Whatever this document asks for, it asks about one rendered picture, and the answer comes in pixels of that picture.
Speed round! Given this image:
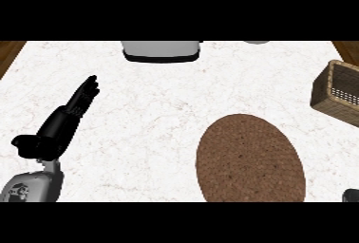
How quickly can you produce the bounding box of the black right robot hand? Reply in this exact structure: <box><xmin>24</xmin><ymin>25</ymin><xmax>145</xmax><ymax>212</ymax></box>
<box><xmin>341</xmin><ymin>188</ymin><xmax>359</xmax><ymax>203</ymax></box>

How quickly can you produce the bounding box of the brown wicker basket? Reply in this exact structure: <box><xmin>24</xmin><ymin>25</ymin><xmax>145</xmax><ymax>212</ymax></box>
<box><xmin>309</xmin><ymin>59</ymin><xmax>359</xmax><ymax>128</ymax></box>

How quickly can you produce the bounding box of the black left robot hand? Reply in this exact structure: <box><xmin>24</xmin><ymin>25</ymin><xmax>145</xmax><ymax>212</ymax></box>
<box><xmin>10</xmin><ymin>74</ymin><xmax>101</xmax><ymax>162</ymax></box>

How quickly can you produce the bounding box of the small grey object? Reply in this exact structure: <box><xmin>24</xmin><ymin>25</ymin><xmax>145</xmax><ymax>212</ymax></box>
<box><xmin>242</xmin><ymin>40</ymin><xmax>272</xmax><ymax>46</ymax></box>

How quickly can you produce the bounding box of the brown oval woven placemat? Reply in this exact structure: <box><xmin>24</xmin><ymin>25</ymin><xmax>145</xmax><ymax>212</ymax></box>
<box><xmin>195</xmin><ymin>113</ymin><xmax>309</xmax><ymax>203</ymax></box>

